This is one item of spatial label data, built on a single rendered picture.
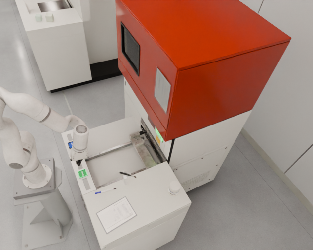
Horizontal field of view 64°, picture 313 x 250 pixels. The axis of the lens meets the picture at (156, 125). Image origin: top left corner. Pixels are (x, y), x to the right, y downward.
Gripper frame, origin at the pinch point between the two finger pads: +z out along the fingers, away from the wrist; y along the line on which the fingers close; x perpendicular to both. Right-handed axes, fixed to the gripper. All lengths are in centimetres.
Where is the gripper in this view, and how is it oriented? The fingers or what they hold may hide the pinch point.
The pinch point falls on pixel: (78, 162)
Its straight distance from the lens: 168.7
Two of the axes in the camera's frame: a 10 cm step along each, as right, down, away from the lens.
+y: -8.5, 1.7, -5.0
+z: -2.6, 6.8, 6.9
